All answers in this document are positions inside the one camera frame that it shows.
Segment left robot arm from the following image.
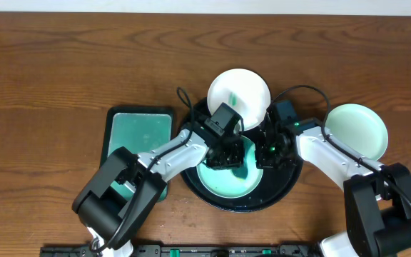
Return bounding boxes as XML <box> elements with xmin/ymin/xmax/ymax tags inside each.
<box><xmin>72</xmin><ymin>119</ymin><xmax>243</xmax><ymax>256</ymax></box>

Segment right black cable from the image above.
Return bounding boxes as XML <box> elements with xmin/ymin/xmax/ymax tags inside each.
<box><xmin>265</xmin><ymin>84</ymin><xmax>411</xmax><ymax>257</ymax></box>

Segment green sponge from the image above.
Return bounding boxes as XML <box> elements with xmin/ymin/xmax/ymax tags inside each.
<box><xmin>231</xmin><ymin>137</ymin><xmax>258</xmax><ymax>180</ymax></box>

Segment white plate top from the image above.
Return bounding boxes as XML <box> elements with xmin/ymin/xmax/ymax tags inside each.
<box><xmin>207</xmin><ymin>69</ymin><xmax>271</xmax><ymax>131</ymax></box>

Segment green rectangular water tray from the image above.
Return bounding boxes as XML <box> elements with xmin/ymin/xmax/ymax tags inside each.
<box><xmin>99</xmin><ymin>105</ymin><xmax>174</xmax><ymax>203</ymax></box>

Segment pale green plate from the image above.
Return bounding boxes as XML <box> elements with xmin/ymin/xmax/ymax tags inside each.
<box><xmin>196</xmin><ymin>134</ymin><xmax>265</xmax><ymax>199</ymax></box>
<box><xmin>325</xmin><ymin>104</ymin><xmax>389</xmax><ymax>161</ymax></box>

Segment black round tray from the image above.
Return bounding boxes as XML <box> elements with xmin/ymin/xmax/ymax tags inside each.
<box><xmin>181</xmin><ymin>114</ymin><xmax>303</xmax><ymax>212</ymax></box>

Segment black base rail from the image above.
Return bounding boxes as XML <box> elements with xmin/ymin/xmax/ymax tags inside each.
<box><xmin>39</xmin><ymin>244</ymin><xmax>322</xmax><ymax>257</ymax></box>

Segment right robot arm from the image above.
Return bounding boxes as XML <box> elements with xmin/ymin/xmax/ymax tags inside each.
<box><xmin>256</xmin><ymin>119</ymin><xmax>411</xmax><ymax>256</ymax></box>

